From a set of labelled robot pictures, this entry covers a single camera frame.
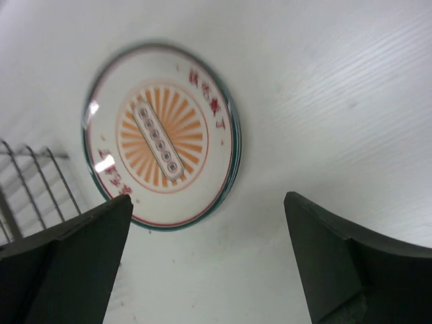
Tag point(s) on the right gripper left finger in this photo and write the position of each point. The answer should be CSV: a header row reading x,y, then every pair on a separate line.
x,y
65,274

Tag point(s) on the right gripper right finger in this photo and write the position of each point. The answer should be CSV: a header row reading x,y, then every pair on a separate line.
x,y
351,274

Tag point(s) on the grey wire dish rack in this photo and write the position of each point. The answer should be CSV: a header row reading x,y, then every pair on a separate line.
x,y
38,191

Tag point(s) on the pink plate with red text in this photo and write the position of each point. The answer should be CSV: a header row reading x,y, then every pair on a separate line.
x,y
160,126

